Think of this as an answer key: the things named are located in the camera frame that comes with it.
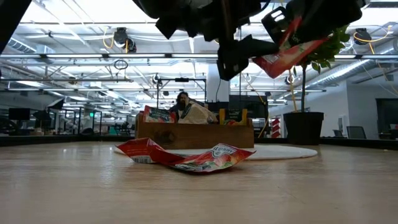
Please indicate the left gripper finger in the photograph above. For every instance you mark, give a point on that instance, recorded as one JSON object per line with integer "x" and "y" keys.
{"x": 261, "y": 46}

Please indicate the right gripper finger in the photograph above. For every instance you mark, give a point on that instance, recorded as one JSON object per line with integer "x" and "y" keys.
{"x": 329, "y": 18}

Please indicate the yellow tea packet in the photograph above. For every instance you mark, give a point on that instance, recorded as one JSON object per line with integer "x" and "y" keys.
{"x": 232, "y": 117}

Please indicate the beige tea packet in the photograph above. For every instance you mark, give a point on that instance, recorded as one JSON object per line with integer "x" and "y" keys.
{"x": 196, "y": 115}

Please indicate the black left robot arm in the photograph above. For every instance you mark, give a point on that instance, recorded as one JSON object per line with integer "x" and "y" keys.
{"x": 9, "y": 15}

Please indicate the person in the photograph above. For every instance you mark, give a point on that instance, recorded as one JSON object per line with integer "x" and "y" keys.
{"x": 182, "y": 98}

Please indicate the brown wooden compartment tray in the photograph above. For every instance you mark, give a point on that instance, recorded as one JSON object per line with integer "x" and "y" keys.
{"x": 192, "y": 135}

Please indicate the green plant in black pot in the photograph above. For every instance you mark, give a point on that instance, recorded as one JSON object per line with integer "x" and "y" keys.
{"x": 303, "y": 127}

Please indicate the grey office chair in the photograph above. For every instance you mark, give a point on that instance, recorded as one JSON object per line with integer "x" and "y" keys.
{"x": 356, "y": 132}

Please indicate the black computer monitor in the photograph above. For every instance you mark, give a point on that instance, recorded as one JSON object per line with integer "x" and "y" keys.
{"x": 19, "y": 114}

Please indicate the black gantry frame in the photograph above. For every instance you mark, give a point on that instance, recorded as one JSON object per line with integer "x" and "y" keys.
{"x": 182, "y": 80}

